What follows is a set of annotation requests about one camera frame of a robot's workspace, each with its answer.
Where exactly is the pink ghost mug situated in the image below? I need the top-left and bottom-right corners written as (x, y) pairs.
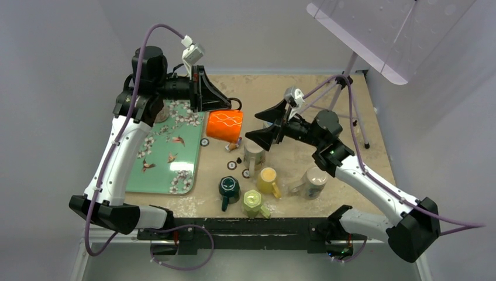
top-left (154, 107), bottom-right (170, 124)

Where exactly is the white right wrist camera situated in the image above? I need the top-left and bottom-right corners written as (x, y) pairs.
top-left (284, 86), bottom-right (304, 121)

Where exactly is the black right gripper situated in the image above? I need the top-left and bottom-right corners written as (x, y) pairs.
top-left (245, 98), bottom-right (323, 152)

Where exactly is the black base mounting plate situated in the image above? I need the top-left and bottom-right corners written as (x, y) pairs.
top-left (137, 217), bottom-right (364, 259)

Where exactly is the light green hexagonal mug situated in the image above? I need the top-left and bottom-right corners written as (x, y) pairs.
top-left (242, 189), bottom-right (271, 219)

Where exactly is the orange mug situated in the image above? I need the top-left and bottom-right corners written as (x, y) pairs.
top-left (205, 98), bottom-right (244, 143)

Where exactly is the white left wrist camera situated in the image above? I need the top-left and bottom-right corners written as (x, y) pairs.
top-left (181, 35), bottom-right (205, 78)

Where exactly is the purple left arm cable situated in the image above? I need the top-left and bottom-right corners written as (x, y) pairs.
top-left (84, 23), bottom-right (215, 272)

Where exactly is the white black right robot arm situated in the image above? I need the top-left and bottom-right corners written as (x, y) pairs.
top-left (245, 100), bottom-right (441, 263)

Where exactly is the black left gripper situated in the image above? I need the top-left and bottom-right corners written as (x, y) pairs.
top-left (154, 64), bottom-right (231, 112)

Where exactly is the teal seashell mug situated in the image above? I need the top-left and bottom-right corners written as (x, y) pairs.
top-left (243, 140), bottom-right (266, 177)

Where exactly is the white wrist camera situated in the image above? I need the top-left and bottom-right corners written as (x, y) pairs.
top-left (181, 35), bottom-right (205, 78)
top-left (284, 86), bottom-right (304, 121)

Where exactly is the cream coral mug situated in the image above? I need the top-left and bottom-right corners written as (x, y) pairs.
top-left (288, 167), bottom-right (329, 200)

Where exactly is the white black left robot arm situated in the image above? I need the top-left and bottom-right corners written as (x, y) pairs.
top-left (69, 44), bottom-right (232, 239)

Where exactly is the yellow mug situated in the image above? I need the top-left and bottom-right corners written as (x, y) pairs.
top-left (256, 167), bottom-right (281, 198)

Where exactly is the green floral tray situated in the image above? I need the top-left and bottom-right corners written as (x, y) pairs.
top-left (126, 100), bottom-right (205, 195)

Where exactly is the dark green mug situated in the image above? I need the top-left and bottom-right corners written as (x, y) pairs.
top-left (218, 176), bottom-right (240, 212)

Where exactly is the ice cream cone toy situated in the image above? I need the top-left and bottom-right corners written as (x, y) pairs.
top-left (225, 137), bottom-right (242, 152)

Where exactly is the grey music stand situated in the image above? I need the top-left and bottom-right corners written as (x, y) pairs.
top-left (303, 1), bottom-right (481, 150)

